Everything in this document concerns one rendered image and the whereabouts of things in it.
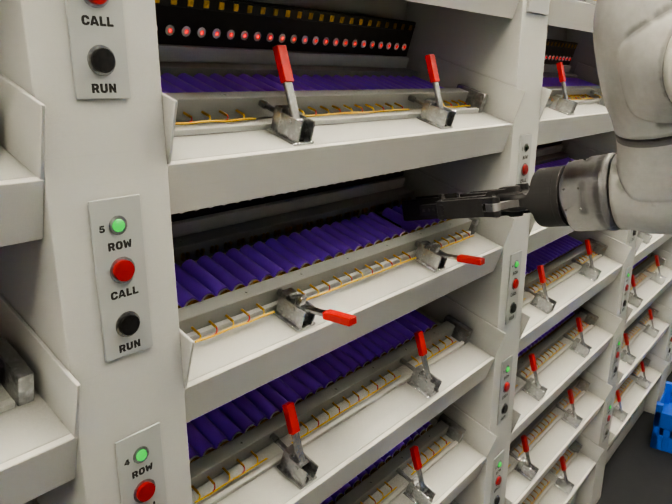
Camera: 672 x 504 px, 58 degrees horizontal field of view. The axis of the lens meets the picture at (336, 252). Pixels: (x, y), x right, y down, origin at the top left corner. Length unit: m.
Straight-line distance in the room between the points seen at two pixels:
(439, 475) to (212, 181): 0.70
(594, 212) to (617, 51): 0.19
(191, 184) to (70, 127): 0.11
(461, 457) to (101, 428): 0.74
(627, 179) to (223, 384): 0.47
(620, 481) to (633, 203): 1.53
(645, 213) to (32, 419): 0.62
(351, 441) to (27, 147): 0.53
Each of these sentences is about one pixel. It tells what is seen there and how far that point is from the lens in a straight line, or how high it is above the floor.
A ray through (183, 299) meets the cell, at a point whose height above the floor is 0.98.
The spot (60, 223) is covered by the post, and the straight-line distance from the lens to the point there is 0.45.
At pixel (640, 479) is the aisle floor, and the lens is 2.21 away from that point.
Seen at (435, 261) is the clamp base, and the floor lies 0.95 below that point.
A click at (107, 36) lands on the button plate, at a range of 0.46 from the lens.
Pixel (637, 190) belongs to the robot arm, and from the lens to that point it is 0.72.
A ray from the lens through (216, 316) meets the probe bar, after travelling 0.61.
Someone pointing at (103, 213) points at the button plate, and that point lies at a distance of 0.46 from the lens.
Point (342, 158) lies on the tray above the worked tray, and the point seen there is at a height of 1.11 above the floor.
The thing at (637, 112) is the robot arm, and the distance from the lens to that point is 0.67.
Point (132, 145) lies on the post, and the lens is 0.47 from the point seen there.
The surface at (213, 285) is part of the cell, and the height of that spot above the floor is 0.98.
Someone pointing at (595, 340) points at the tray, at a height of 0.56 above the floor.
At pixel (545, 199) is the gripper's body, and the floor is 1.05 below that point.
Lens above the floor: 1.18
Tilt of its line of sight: 16 degrees down
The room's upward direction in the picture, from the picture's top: straight up
